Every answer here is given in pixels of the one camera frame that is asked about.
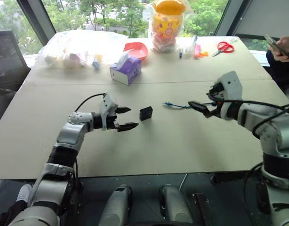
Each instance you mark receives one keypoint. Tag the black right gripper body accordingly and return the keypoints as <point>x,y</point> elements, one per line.
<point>217,91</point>

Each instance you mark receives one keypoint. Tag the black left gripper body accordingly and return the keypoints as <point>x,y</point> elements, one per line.
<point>112,121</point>

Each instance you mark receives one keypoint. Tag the dark smartphone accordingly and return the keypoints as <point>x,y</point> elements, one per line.
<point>272,43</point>

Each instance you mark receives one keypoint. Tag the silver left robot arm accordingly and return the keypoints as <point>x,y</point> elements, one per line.
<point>69,131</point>

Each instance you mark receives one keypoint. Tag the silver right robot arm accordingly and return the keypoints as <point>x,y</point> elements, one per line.
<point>271,131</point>

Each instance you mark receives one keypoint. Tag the small black box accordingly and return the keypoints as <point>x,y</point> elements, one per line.
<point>146,114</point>

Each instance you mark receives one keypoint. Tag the purple tissue box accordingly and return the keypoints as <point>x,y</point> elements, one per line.
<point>126,71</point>

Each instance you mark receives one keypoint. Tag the person's bare hand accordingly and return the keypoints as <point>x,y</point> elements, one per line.
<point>284,47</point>

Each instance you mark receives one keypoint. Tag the small orange clip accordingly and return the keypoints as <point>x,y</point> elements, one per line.
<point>203,54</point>

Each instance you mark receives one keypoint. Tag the pink marker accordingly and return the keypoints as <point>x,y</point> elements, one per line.
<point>197,51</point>

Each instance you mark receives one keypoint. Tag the blue pen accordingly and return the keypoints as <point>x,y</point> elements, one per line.
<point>180,54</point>

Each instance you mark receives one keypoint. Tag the clear plastic packet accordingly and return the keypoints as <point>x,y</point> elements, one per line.
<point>188,46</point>

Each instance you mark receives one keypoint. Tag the blue and yellow tube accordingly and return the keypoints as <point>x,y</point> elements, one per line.
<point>96,62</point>

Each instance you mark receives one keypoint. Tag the red plastic bowl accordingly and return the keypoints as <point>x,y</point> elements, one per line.
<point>138,50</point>

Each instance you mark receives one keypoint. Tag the person's dark clothed body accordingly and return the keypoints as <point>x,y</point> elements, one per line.
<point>279,73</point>

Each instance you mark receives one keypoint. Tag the clear plastic bag of items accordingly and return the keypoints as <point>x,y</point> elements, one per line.
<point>71,48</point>

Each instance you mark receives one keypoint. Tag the grey rounded shape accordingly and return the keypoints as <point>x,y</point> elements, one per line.
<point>116,207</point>
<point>174,207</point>

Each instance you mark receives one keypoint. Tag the yellow candy jar in bag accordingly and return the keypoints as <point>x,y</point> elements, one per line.
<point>166,26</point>

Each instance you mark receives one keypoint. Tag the black chair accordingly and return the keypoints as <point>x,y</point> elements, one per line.
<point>8,94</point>

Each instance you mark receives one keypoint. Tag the grey sock foot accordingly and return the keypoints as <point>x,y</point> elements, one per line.
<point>24,193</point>

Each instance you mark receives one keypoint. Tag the black monitor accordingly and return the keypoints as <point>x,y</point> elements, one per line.
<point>5,50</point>

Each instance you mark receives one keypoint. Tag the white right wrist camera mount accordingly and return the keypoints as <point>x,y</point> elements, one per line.
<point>232,84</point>

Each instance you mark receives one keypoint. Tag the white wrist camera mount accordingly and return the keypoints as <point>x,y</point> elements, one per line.
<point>106,103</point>
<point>232,84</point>

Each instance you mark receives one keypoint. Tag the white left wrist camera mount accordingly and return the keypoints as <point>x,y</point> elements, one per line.
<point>106,103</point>

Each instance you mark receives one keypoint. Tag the dark window frame post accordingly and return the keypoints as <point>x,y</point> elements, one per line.
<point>231,16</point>
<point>36,18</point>

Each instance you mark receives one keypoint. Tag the black metal bracket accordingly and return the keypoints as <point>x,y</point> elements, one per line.
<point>202,207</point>

